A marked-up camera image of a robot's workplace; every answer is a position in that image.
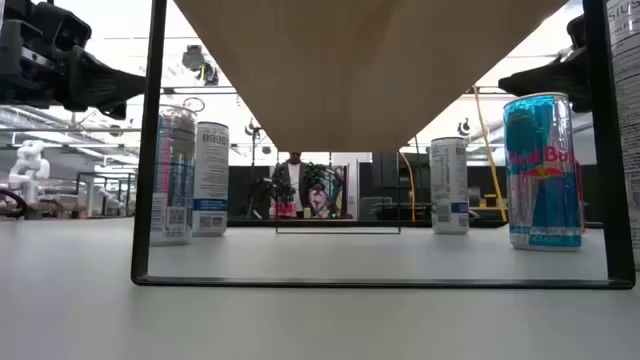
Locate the black cabinet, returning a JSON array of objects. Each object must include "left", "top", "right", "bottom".
[{"left": 371, "top": 152, "right": 401, "bottom": 190}]

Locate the grey hanging device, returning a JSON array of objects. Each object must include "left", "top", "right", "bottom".
[{"left": 180, "top": 44, "right": 206, "bottom": 71}]

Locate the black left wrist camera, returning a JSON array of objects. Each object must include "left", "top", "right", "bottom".
[{"left": 32, "top": 2, "right": 94, "bottom": 51}]

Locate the black vacuum hose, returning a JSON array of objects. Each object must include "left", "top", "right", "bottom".
[{"left": 0, "top": 188, "right": 29, "bottom": 220}]

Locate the long yellow cable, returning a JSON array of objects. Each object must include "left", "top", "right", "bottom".
[{"left": 471, "top": 85, "right": 509, "bottom": 223}]

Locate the blue silver Red Bull can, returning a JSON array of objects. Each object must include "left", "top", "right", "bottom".
[
  {"left": 503, "top": 92, "right": 584, "bottom": 252},
  {"left": 149, "top": 104, "right": 198, "bottom": 247}
]

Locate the person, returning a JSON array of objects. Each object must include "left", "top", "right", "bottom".
[{"left": 272, "top": 152, "right": 309, "bottom": 220}]

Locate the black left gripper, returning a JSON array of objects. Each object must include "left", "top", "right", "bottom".
[{"left": 0, "top": 19, "right": 146, "bottom": 121}]

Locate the wooden shelf board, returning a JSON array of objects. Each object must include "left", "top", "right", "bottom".
[{"left": 172, "top": 0, "right": 569, "bottom": 154}]

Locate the white Celsius can blue band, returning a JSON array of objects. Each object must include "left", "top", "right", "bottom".
[
  {"left": 429, "top": 136, "right": 470, "bottom": 236},
  {"left": 192, "top": 121, "right": 230, "bottom": 238}
]

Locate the colourful patchwork panel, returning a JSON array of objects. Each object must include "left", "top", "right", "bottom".
[{"left": 305, "top": 163, "right": 347, "bottom": 220}]

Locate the black hanging device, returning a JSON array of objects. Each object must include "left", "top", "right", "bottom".
[{"left": 199, "top": 60, "right": 220, "bottom": 86}]

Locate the black table frame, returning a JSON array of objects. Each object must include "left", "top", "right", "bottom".
[{"left": 227, "top": 218, "right": 604, "bottom": 229}]

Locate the short yellow cable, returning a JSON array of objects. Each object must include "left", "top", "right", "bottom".
[{"left": 398, "top": 151, "right": 417, "bottom": 223}]

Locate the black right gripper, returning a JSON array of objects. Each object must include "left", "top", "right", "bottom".
[{"left": 498, "top": 14, "right": 594, "bottom": 114}]

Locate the wooden workbench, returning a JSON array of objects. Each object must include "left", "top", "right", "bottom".
[{"left": 468, "top": 204, "right": 509, "bottom": 221}]

